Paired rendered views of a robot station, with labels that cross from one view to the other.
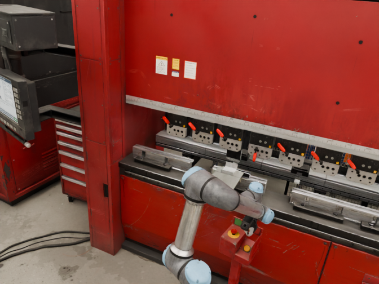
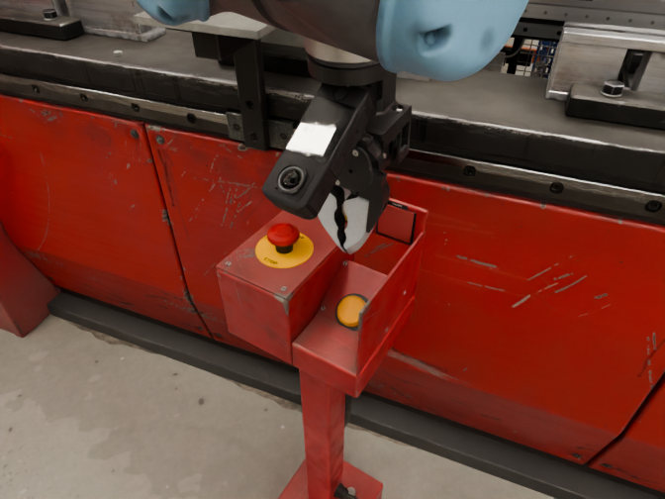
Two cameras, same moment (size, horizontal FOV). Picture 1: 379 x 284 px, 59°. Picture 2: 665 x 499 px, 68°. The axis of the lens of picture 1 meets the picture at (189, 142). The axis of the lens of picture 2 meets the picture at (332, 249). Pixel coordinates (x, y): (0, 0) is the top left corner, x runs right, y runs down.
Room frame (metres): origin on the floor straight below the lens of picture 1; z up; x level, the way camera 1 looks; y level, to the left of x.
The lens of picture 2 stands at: (1.13, -0.36, 1.17)
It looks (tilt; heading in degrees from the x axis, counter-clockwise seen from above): 40 degrees down; 359
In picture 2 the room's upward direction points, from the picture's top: straight up
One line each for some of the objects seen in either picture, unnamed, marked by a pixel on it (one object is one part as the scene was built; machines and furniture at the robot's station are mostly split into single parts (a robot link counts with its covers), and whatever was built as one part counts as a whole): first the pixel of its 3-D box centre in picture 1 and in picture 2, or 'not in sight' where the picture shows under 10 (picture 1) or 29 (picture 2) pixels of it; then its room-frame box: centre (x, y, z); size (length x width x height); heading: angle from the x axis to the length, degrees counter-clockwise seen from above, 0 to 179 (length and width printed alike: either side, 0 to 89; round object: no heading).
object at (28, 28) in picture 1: (23, 80); not in sight; (2.02, 1.07, 1.53); 0.51 x 0.25 x 0.85; 50
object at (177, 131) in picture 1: (179, 123); not in sight; (2.19, 0.08, 1.24); 0.15 x 0.09 x 0.17; 67
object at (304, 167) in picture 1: (299, 173); not in sight; (2.01, -0.77, 1.01); 0.26 x 0.12 x 0.05; 157
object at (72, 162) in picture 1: (95, 157); not in sight; (2.93, 0.94, 0.50); 0.50 x 0.50 x 1.00; 67
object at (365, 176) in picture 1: (362, 167); not in sight; (1.72, -1.02, 1.24); 0.15 x 0.09 x 0.17; 67
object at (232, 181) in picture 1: (224, 178); (246, 2); (1.89, -0.25, 1.00); 0.26 x 0.18 x 0.01; 157
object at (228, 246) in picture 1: (240, 240); (321, 275); (1.58, -0.35, 0.75); 0.20 x 0.16 x 0.18; 58
